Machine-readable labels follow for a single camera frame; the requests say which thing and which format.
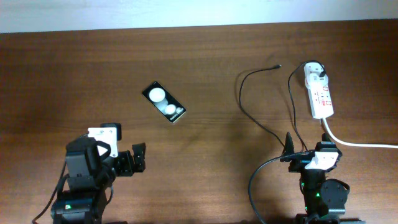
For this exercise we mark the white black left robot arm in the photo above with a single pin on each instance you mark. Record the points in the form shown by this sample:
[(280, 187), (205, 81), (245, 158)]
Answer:
[(81, 194)]

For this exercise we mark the white power strip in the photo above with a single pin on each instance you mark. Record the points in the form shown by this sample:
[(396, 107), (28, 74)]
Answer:
[(319, 98)]

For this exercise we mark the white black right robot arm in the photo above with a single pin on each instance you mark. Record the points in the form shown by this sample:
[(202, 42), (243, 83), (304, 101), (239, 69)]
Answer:
[(324, 198)]

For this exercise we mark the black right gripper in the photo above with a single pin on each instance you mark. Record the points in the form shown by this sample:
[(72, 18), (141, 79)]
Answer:
[(297, 164)]

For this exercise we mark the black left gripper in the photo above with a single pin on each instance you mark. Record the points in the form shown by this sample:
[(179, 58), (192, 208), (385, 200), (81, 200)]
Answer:
[(128, 166)]

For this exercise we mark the black smartphone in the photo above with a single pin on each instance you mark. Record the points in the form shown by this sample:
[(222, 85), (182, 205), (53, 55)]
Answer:
[(164, 102)]

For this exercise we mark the white charger adapter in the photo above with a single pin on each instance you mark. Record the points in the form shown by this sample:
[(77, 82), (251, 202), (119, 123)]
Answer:
[(313, 80)]

